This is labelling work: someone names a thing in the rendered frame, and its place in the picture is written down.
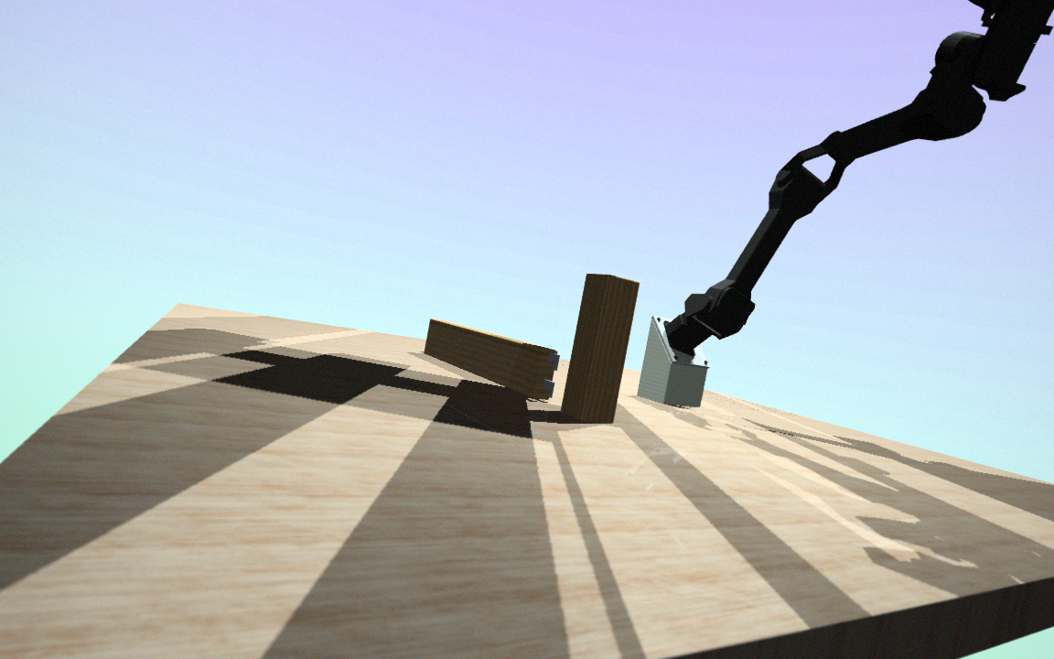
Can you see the brown wooden post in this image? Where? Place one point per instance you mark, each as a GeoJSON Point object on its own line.
{"type": "Point", "coordinates": [600, 348]}

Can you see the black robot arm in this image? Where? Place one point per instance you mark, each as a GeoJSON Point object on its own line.
{"type": "Point", "coordinates": [949, 107]}

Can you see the dark brown wooden rail with steel hooks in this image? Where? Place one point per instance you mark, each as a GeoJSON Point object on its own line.
{"type": "Point", "coordinates": [521, 366]}

